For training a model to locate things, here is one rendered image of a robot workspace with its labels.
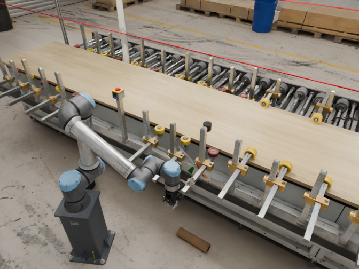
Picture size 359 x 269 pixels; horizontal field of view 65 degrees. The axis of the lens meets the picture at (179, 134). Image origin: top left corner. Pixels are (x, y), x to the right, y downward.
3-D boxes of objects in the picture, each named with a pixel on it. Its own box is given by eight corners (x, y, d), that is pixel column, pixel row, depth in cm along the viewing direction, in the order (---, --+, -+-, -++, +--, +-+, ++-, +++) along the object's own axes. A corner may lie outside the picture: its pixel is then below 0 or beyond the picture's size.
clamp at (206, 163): (210, 172, 201) (210, 166, 198) (194, 164, 207) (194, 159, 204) (213, 167, 205) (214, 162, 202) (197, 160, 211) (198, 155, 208)
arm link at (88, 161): (75, 179, 210) (59, 97, 160) (92, 165, 222) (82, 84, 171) (91, 188, 205) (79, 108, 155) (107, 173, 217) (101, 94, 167)
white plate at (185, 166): (210, 183, 208) (211, 174, 202) (181, 169, 219) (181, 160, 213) (210, 183, 209) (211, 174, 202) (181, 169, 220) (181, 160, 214)
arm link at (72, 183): (59, 196, 199) (52, 179, 188) (77, 181, 210) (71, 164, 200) (73, 205, 193) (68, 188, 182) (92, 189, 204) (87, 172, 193)
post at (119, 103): (125, 143, 244) (118, 99, 217) (121, 141, 247) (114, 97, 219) (129, 141, 247) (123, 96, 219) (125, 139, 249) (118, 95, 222)
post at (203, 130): (201, 179, 213) (204, 129, 183) (197, 177, 214) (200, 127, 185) (203, 176, 215) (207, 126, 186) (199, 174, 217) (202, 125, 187)
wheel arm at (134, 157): (128, 167, 207) (127, 163, 204) (125, 165, 208) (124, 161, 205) (163, 136, 235) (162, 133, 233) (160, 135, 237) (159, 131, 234)
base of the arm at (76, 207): (85, 214, 199) (82, 205, 193) (59, 211, 201) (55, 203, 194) (94, 193, 214) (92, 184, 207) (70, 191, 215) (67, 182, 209)
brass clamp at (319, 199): (325, 211, 163) (328, 206, 160) (301, 201, 169) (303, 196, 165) (327, 204, 167) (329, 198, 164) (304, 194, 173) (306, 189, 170)
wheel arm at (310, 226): (308, 244, 146) (310, 240, 143) (301, 240, 147) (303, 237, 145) (327, 183, 178) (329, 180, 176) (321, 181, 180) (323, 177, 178)
